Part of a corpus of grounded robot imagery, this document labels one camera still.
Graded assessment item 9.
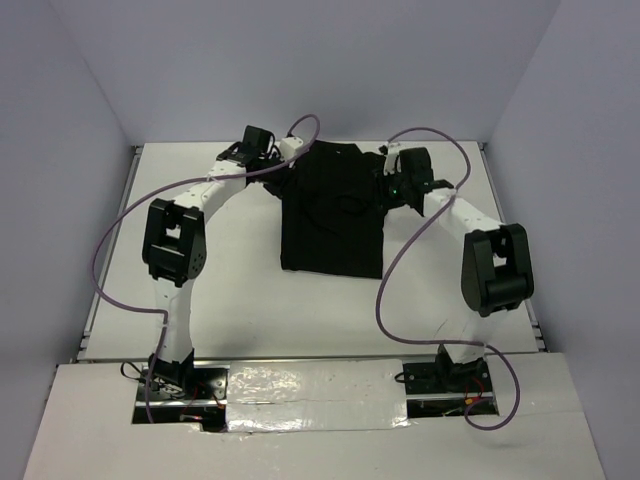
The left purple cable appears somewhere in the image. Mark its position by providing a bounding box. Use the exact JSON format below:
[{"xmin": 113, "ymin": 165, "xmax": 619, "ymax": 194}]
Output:
[{"xmin": 88, "ymin": 114, "xmax": 322, "ymax": 424}]

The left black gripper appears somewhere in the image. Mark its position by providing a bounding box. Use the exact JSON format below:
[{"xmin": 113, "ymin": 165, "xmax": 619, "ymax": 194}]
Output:
[{"xmin": 257, "ymin": 151, "xmax": 301, "ymax": 201}]

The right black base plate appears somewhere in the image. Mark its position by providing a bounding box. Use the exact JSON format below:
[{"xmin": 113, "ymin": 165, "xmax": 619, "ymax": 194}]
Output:
[{"xmin": 394, "ymin": 362, "xmax": 492, "ymax": 395}]

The glossy white tape sheet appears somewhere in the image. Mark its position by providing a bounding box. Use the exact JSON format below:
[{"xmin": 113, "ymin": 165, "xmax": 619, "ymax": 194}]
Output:
[{"xmin": 226, "ymin": 359, "xmax": 409, "ymax": 433}]

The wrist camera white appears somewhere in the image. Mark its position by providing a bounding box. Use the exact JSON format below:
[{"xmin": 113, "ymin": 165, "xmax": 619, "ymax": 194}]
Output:
[
  {"xmin": 278, "ymin": 136, "xmax": 306, "ymax": 162},
  {"xmin": 379, "ymin": 142, "xmax": 402, "ymax": 176}
]

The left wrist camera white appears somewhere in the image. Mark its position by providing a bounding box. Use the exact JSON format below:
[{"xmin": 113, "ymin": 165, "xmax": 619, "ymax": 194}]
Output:
[{"xmin": 278, "ymin": 136, "xmax": 306, "ymax": 162}]

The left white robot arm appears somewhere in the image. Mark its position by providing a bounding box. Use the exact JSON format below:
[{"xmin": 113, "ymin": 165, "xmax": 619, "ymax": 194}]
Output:
[{"xmin": 142, "ymin": 126, "xmax": 308, "ymax": 399}]

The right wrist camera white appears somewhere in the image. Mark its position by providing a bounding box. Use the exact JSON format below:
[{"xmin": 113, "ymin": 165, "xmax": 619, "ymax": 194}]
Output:
[{"xmin": 379, "ymin": 142, "xmax": 402, "ymax": 176}]

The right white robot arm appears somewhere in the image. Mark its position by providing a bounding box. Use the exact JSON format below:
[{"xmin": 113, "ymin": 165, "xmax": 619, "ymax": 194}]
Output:
[{"xmin": 375, "ymin": 142, "xmax": 534, "ymax": 391}]

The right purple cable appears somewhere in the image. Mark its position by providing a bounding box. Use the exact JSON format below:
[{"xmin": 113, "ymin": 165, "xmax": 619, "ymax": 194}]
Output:
[{"xmin": 375, "ymin": 126, "xmax": 523, "ymax": 430}]

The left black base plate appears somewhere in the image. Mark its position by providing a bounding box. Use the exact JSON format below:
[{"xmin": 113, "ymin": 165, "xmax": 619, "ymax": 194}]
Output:
[{"xmin": 149, "ymin": 368, "xmax": 228, "ymax": 402}]

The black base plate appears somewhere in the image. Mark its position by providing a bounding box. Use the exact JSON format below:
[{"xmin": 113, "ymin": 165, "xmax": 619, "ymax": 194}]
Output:
[
  {"xmin": 149, "ymin": 368, "xmax": 228, "ymax": 402},
  {"xmin": 394, "ymin": 362, "xmax": 492, "ymax": 395}
]

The aluminium table edge rail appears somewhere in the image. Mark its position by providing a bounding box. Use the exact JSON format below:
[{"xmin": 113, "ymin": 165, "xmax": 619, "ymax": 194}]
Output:
[{"xmin": 479, "ymin": 143, "xmax": 547, "ymax": 352}]

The white front board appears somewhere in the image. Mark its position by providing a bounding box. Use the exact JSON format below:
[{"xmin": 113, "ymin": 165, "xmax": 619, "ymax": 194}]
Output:
[{"xmin": 25, "ymin": 354, "xmax": 604, "ymax": 479}]

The purple cable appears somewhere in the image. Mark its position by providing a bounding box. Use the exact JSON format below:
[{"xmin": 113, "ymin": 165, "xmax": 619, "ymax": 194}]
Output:
[
  {"xmin": 375, "ymin": 126, "xmax": 523, "ymax": 430},
  {"xmin": 88, "ymin": 114, "xmax": 322, "ymax": 424}
]

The black long sleeve shirt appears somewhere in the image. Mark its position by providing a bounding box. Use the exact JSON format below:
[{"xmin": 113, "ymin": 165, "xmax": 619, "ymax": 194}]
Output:
[{"xmin": 278, "ymin": 141, "xmax": 386, "ymax": 279}]

